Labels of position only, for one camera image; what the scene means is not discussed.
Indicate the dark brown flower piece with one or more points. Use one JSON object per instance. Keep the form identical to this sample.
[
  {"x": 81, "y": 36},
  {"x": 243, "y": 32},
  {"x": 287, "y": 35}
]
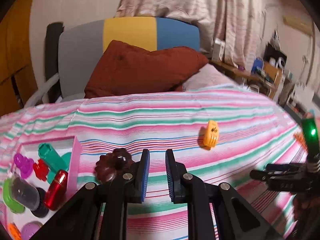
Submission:
[{"x": 112, "y": 165}]

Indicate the green white round toy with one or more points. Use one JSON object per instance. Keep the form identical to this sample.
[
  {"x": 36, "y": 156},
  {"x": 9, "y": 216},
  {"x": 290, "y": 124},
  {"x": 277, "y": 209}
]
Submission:
[{"x": 12, "y": 204}]

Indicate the person right hand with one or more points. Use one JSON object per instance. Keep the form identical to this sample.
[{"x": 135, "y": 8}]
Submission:
[{"x": 306, "y": 213}]

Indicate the dark red cushion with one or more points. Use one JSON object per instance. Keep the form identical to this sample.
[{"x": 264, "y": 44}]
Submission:
[{"x": 125, "y": 69}]

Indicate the blue container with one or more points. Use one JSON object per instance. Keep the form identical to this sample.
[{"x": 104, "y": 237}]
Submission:
[{"x": 258, "y": 63}]

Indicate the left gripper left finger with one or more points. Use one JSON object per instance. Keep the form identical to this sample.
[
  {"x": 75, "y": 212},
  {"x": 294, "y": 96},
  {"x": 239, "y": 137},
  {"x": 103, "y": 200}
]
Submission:
[{"x": 99, "y": 211}]

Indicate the orange cube blocks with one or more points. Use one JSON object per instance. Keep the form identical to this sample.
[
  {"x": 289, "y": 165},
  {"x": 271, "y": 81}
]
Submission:
[{"x": 14, "y": 231}]

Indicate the wall air conditioner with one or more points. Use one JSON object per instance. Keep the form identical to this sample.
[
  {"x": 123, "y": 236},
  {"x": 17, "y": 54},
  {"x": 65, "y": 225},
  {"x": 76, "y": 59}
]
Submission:
[{"x": 301, "y": 25}]

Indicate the magenta perforated cup toy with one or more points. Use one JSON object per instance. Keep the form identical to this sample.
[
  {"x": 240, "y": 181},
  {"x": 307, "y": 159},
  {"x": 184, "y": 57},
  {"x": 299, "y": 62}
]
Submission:
[{"x": 24, "y": 164}]

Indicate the red metallic capsule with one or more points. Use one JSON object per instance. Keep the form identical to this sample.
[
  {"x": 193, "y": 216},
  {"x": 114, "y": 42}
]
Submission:
[{"x": 56, "y": 191}]

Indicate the wooden side table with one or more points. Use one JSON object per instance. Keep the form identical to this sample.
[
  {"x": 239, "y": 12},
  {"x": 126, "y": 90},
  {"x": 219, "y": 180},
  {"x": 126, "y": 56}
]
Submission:
[{"x": 234, "y": 73}]

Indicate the white pink-edged tray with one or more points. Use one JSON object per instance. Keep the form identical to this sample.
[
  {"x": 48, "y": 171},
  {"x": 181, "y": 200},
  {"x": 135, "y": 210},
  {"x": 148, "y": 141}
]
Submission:
[{"x": 30, "y": 150}]

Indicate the teal cylinder toy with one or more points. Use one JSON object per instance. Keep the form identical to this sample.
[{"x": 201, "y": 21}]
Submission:
[{"x": 53, "y": 160}]

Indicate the pink green striped bedspread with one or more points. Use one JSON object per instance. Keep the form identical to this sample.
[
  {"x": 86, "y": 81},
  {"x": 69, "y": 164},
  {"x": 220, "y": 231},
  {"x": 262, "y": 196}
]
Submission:
[{"x": 253, "y": 131}]

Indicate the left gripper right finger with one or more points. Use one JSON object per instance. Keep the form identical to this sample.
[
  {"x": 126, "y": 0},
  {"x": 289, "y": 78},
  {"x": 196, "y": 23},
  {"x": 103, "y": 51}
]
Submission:
[{"x": 214, "y": 211}]

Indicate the wooden wardrobe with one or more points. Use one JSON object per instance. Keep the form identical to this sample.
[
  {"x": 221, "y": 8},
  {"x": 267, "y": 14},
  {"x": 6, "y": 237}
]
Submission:
[{"x": 17, "y": 76}]

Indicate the purple oval toy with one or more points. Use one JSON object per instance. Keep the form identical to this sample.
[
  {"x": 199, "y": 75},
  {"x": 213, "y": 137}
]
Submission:
[{"x": 29, "y": 229}]

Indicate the small white box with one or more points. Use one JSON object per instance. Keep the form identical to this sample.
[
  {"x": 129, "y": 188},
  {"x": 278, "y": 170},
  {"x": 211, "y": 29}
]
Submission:
[{"x": 218, "y": 50}]

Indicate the yellow orange oval toy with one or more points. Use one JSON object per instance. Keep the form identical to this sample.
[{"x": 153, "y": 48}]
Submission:
[{"x": 211, "y": 135}]

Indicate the red puzzle piece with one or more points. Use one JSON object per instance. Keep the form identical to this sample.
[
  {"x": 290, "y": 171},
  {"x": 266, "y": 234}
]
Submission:
[{"x": 41, "y": 170}]

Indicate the beige patterned curtain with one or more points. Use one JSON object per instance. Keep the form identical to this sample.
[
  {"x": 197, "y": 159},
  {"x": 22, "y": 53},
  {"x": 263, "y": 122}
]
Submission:
[{"x": 236, "y": 22}]

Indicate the grey cylinder black base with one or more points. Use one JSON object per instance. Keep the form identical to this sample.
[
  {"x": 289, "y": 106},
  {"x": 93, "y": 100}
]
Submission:
[{"x": 29, "y": 196}]

